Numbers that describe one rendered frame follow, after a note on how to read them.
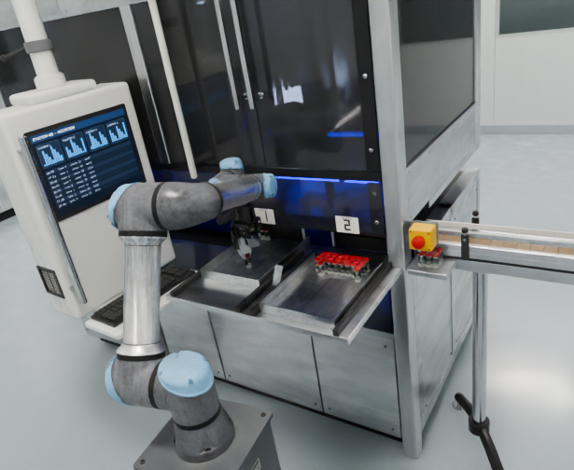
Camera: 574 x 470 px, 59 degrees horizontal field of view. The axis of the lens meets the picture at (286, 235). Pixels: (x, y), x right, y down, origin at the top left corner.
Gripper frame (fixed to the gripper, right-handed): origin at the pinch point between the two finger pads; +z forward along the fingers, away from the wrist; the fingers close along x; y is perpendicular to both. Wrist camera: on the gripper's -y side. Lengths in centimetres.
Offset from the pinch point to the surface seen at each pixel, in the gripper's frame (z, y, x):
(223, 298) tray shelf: 5.5, 4.7, -20.2
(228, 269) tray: 5.4, -6.4, -3.5
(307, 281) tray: 5.3, 26.4, -2.1
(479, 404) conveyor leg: 69, 74, 29
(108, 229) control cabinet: -12, -48, -18
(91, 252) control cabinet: -8, -48, -27
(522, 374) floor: 93, 82, 80
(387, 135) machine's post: -39, 51, 15
